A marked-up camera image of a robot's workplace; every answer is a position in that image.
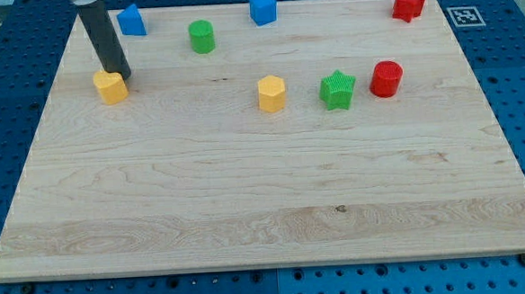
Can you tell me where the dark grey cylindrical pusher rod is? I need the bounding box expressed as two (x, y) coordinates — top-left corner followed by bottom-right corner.
(76, 0), (132, 79)

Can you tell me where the green star block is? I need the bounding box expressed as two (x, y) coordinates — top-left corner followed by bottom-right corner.
(319, 70), (356, 111)

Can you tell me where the red star block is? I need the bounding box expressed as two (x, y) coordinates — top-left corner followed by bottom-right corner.
(391, 0), (426, 23)

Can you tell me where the blue triangle block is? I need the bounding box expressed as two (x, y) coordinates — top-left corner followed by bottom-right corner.
(116, 4), (147, 36)

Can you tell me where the yellow heart block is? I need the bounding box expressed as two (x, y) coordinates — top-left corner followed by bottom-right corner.
(93, 71), (129, 105)

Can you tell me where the green cylinder block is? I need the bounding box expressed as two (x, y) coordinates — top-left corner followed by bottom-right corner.
(188, 20), (216, 54)

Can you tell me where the blue cube block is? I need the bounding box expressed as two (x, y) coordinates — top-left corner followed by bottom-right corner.
(248, 0), (277, 26)

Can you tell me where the yellow hexagon block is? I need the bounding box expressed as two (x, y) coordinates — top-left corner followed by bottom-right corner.
(257, 76), (286, 112)

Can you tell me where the wooden board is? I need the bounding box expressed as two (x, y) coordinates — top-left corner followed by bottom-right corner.
(0, 0), (525, 283)

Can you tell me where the red cylinder block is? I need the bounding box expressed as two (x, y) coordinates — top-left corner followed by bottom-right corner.
(369, 60), (404, 98)

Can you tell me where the white fiducial marker tag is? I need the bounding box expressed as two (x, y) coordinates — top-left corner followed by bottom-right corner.
(447, 6), (485, 28)

